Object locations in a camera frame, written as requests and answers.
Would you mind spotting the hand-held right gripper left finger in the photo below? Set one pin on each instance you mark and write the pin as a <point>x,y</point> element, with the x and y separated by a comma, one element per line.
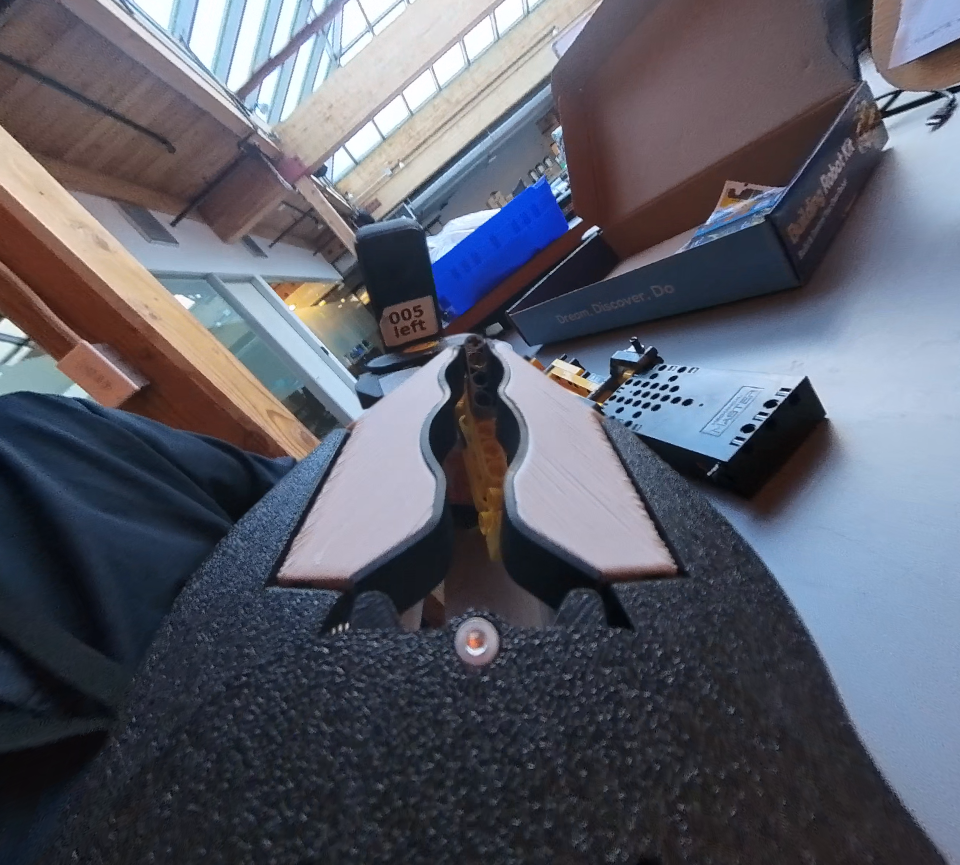
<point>360,505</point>

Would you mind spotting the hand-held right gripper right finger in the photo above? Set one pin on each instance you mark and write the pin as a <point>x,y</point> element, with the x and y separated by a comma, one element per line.
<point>592,482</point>

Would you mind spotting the yellow beam with black pins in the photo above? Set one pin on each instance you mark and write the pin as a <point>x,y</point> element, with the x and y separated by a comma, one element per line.
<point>480,475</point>

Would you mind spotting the pale grey desk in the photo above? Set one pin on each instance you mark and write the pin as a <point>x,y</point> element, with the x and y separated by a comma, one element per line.
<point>862,580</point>

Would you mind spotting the yellow brick piece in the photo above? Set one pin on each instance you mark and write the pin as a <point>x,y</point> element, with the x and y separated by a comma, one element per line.
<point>574,376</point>

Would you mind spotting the blue plastic crate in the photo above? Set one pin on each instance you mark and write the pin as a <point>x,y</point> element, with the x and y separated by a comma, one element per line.
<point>502,242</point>

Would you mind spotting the black perforated control module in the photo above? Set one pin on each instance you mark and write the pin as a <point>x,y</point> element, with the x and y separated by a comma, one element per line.
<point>720,419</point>

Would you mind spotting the colourful booklet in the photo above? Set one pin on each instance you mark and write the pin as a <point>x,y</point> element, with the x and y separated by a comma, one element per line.
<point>739,212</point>

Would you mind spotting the open dark blue cardboard box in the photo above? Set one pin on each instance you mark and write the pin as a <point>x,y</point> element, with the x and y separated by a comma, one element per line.
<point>697,92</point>

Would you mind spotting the wooden post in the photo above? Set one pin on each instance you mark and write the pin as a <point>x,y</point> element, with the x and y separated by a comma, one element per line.
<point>112,265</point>

